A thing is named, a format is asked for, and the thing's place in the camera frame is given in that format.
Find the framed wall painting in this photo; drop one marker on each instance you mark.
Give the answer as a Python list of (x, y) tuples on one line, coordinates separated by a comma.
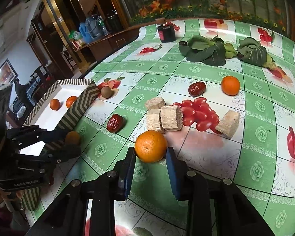
[(7, 73)]

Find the person in dark coat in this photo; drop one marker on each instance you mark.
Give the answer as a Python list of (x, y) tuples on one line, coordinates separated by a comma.
[(21, 91)]

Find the green leafy vegetable right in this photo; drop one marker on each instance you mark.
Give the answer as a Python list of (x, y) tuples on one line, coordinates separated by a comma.
[(252, 52)]

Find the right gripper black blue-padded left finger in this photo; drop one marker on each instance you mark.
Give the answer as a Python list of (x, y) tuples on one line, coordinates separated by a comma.
[(114, 185)]

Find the large orange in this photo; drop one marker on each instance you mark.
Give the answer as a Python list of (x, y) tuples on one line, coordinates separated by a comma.
[(150, 146)]

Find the beige sugarcane chunk back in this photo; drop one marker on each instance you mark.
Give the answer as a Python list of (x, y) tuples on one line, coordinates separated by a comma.
[(155, 103)]

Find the wooden chair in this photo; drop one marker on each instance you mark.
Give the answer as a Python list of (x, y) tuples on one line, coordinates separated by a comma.
[(41, 76)]

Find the person's left hand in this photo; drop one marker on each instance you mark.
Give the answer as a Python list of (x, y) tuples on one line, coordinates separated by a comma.
[(4, 195)]

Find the wooden sideboard cabinet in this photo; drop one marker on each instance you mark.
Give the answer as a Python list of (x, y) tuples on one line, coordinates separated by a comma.
[(104, 47)]

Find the red jujube date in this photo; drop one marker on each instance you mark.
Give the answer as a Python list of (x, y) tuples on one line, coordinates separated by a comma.
[(115, 123), (197, 88)]

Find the beige sugarcane chunk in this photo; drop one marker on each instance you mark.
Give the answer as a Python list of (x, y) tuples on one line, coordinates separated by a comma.
[(154, 121), (171, 118), (155, 103), (229, 123)]

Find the green leafy vegetable left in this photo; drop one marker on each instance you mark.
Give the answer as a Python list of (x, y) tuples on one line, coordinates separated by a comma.
[(212, 52)]

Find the brown longan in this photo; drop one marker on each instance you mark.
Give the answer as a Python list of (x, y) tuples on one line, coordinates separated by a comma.
[(106, 92), (72, 138)]

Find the green leafy vegetable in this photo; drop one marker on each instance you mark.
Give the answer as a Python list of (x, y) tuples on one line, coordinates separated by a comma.
[(252, 52), (212, 52)]

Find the grey-blue thermos jug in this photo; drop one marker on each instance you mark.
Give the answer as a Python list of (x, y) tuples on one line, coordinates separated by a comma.
[(93, 28)]

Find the mandarin orange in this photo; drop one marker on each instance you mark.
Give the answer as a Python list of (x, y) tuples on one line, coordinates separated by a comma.
[(54, 104), (230, 85)]

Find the brown longan by tray corner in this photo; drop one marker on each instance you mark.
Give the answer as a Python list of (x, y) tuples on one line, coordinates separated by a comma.
[(106, 92)]

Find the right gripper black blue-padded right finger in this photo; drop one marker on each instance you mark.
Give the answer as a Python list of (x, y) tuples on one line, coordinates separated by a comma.
[(188, 185)]

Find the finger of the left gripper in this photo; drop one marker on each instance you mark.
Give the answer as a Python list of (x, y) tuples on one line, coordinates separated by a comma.
[(19, 138), (47, 160)]

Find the blue water jug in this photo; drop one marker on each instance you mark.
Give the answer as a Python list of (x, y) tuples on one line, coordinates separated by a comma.
[(85, 34)]

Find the black cylindrical container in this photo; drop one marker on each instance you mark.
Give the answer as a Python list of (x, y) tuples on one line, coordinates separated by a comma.
[(166, 32)]

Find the small mandarin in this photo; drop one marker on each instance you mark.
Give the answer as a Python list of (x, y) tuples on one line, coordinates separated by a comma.
[(70, 101)]

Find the white tray striped rim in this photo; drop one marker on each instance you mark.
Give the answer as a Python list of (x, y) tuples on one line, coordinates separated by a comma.
[(86, 91)]

